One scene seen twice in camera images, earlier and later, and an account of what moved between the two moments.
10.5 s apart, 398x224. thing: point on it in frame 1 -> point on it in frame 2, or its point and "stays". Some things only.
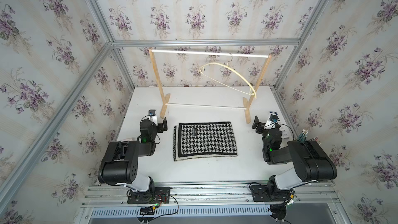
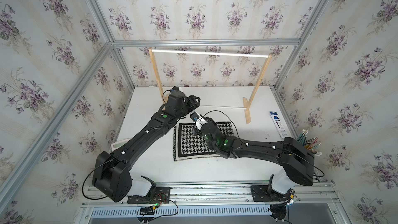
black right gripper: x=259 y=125 -> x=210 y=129
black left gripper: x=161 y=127 -> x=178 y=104
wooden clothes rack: x=246 y=103 stays
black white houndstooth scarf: x=197 y=140 stays
